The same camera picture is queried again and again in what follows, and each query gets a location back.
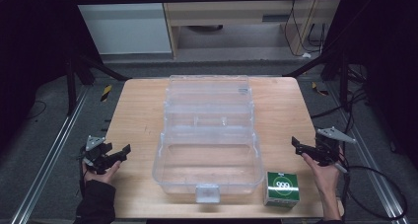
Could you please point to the person's right hand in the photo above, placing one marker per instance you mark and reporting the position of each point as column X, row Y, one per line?
column 320, row 171

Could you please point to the person's left hand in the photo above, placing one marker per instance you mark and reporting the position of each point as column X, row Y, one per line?
column 102, row 175

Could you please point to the white cabinet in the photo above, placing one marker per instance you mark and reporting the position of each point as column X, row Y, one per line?
column 125, row 23

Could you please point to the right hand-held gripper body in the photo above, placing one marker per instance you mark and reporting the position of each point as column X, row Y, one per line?
column 328, row 145

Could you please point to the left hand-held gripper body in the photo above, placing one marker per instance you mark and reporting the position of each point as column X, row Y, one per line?
column 95, row 151

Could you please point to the green and white carton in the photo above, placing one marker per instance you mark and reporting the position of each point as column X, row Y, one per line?
column 282, row 189

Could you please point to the wooden desk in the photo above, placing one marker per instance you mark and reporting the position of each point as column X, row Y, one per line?
column 141, row 112

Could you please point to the aluminium floor rail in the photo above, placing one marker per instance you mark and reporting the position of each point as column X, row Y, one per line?
column 368, row 158
column 49, row 158

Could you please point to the yellow black striped tape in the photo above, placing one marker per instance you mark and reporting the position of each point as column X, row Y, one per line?
column 105, row 93
column 319, row 89

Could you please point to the black metal stand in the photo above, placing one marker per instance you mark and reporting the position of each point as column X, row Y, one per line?
column 341, row 72
column 74, row 82

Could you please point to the clear plastic storage box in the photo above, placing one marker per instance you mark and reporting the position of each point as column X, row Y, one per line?
column 208, row 135

